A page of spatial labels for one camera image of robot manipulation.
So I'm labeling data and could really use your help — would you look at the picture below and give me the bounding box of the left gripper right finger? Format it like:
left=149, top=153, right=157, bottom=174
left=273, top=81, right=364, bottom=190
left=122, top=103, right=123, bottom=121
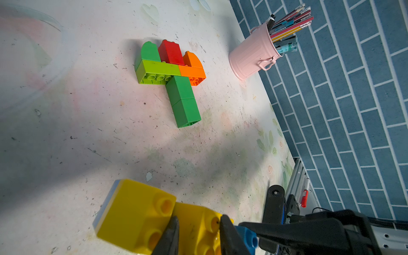
left=220, top=215, right=250, bottom=255

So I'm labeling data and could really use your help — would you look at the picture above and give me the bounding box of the orange long lego brick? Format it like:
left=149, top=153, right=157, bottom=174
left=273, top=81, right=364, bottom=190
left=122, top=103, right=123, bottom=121
left=178, top=65, right=206, bottom=86

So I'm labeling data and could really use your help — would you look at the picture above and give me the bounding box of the pink pencil cup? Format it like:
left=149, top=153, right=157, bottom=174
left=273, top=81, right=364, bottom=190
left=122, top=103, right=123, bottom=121
left=228, top=23, right=282, bottom=80

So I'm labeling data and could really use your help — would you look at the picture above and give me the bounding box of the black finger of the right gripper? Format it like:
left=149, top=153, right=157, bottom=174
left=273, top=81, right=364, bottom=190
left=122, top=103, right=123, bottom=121
left=240, top=209, right=379, bottom=255

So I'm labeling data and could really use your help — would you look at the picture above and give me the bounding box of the red square lego brick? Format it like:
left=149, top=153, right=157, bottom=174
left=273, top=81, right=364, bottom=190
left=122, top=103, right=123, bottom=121
left=158, top=39, right=185, bottom=65

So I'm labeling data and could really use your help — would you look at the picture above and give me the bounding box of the light blue long lego brick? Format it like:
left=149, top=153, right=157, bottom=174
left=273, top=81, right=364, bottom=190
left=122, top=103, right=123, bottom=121
left=92, top=180, right=121, bottom=229

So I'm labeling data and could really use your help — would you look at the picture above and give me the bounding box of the coloured pencils bundle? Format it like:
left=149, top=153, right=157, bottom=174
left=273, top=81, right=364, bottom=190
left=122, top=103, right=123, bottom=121
left=267, top=4, right=313, bottom=55

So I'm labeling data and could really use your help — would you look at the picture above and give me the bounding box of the yellow lego brick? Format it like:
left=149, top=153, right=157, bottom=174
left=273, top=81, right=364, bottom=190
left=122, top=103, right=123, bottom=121
left=173, top=203, right=222, bottom=255
left=95, top=179, right=176, bottom=255

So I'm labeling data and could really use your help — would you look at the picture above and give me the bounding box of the red marker pen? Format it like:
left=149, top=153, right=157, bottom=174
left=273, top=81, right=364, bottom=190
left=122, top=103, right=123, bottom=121
left=300, top=178, right=310, bottom=208

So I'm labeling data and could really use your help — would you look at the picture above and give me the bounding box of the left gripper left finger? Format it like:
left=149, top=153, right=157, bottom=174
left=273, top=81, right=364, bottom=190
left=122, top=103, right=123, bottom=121
left=152, top=216, right=180, bottom=255

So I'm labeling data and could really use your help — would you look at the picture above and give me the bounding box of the small orange lego brick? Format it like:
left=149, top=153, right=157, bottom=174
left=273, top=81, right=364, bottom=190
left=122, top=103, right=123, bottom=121
left=183, top=51, right=203, bottom=69

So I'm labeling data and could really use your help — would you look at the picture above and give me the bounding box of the lime long lego brick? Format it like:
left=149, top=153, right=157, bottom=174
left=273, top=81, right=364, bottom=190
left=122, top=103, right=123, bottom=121
left=136, top=60, right=181, bottom=85

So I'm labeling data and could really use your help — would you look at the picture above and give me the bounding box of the green square lego brick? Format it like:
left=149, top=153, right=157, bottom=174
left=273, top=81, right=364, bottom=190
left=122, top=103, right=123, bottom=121
left=135, top=41, right=161, bottom=71

